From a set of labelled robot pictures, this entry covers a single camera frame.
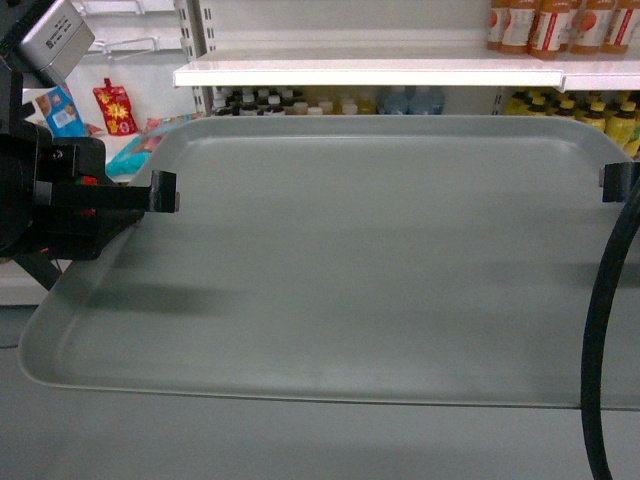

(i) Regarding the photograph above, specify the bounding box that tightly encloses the black cable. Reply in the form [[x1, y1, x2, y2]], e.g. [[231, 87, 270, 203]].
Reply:
[[580, 174, 640, 480]]

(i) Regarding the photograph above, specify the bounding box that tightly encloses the orange juice bottle edge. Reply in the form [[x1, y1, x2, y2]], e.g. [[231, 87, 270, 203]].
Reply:
[[570, 0, 616, 55]]

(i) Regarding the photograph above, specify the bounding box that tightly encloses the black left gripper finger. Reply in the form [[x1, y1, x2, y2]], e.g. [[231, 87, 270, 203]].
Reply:
[[148, 170, 180, 213]]

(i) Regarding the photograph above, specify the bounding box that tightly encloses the orange juice bottle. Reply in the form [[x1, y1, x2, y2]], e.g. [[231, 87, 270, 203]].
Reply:
[[527, 0, 571, 60]]

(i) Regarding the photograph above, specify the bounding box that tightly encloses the white slotted shelf upright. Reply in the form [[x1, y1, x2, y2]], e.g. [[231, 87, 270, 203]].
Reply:
[[173, 0, 216, 61]]

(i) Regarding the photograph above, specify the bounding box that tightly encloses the blue water bottle left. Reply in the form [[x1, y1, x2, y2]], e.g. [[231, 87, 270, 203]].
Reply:
[[377, 86, 415, 115]]

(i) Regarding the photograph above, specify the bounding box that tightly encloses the blue water bottle right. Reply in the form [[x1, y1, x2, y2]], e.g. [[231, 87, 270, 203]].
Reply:
[[408, 86, 445, 115]]

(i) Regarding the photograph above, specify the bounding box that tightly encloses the blue water bottle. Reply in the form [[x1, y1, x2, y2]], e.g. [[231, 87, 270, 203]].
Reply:
[[377, 86, 415, 115], [408, 86, 445, 115]]

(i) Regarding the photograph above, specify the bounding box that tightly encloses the white upper shelf board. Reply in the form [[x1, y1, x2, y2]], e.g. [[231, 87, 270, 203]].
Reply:
[[173, 46, 639, 91]]

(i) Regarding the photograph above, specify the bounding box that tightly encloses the teal snack bag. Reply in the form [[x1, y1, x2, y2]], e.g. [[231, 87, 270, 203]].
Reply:
[[105, 113, 202, 177]]

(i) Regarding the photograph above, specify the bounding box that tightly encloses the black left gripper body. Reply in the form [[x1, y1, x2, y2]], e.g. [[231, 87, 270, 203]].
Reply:
[[1, 72, 150, 260]]

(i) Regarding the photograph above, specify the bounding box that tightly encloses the yellow lemon tea bottle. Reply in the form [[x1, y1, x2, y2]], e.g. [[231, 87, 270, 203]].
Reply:
[[605, 101, 636, 147]]

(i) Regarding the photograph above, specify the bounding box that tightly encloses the red snack pouch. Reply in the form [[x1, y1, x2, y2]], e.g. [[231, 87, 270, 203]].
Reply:
[[93, 77, 139, 136]]

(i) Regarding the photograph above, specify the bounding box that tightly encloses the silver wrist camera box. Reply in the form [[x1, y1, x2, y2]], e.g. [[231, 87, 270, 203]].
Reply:
[[9, 1, 95, 89]]

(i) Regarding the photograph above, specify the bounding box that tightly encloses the grey rectangular serving tray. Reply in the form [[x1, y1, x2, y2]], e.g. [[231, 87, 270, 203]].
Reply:
[[19, 116, 626, 408]]

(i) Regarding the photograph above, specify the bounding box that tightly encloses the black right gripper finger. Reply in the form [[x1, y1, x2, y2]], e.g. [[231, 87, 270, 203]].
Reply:
[[599, 161, 639, 203]]

